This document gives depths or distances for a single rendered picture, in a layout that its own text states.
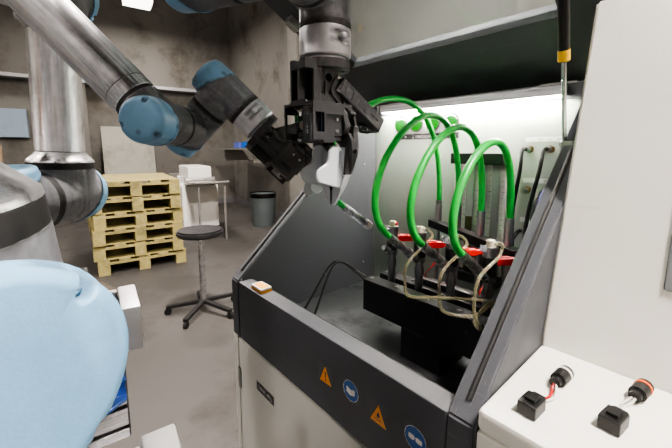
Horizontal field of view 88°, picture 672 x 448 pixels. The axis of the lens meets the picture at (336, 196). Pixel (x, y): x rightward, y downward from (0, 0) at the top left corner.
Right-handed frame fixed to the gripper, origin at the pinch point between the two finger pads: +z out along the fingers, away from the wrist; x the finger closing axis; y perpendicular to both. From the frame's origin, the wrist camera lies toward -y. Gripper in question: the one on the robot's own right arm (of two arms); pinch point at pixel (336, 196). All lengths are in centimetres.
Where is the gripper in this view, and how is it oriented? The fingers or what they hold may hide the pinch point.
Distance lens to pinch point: 55.1
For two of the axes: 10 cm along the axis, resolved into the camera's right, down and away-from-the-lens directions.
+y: -7.5, 0.9, -6.6
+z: 0.0, 9.9, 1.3
